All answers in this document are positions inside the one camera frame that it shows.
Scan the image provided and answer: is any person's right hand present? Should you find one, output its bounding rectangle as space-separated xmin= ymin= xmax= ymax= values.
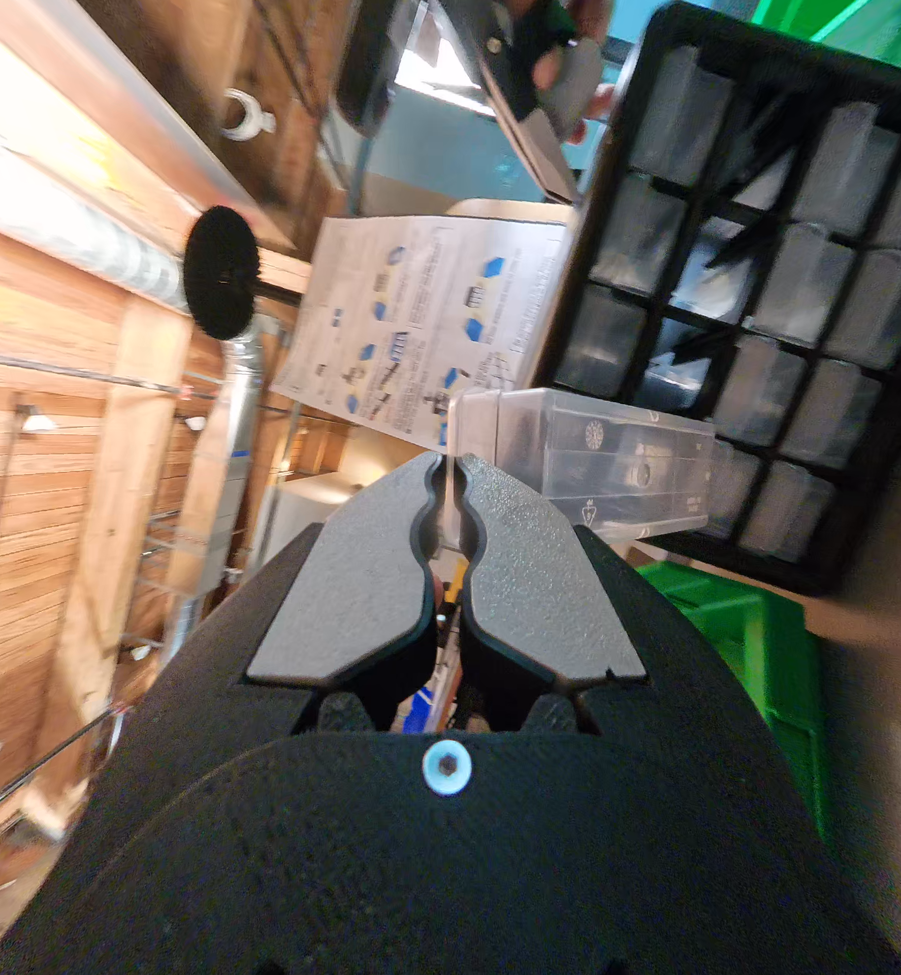
xmin=561 ymin=0 xmax=621 ymax=147

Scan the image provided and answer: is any black round disc fixture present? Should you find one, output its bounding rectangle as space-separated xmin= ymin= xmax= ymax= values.
xmin=182 ymin=204 xmax=308 ymax=341

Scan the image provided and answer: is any printed instruction poster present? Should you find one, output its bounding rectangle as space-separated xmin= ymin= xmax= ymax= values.
xmin=268 ymin=215 xmax=573 ymax=450

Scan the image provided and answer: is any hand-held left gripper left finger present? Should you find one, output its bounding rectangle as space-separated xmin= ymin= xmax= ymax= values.
xmin=245 ymin=451 xmax=447 ymax=726

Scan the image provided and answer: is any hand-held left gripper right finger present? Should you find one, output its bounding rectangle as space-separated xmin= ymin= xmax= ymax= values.
xmin=454 ymin=453 xmax=648 ymax=726

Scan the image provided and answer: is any silver air duct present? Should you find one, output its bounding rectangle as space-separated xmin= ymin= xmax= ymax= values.
xmin=0 ymin=175 xmax=285 ymax=656

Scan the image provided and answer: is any white ceiling clamp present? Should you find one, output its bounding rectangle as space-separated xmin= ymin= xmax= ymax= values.
xmin=220 ymin=86 xmax=278 ymax=143

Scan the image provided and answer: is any black drawer cabinet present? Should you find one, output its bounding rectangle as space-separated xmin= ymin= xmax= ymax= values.
xmin=530 ymin=0 xmax=901 ymax=599

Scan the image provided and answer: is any set of clear cabinet drawers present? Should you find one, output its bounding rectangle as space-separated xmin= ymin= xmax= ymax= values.
xmin=553 ymin=46 xmax=901 ymax=565

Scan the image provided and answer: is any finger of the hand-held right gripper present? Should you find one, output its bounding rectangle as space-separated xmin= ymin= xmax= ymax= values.
xmin=510 ymin=109 xmax=583 ymax=207

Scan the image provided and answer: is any clear plastic drawer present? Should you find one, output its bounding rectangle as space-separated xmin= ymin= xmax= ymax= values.
xmin=446 ymin=387 xmax=718 ymax=545

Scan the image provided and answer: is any white softbox light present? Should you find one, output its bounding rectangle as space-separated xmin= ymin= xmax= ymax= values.
xmin=335 ymin=0 xmax=497 ymax=138

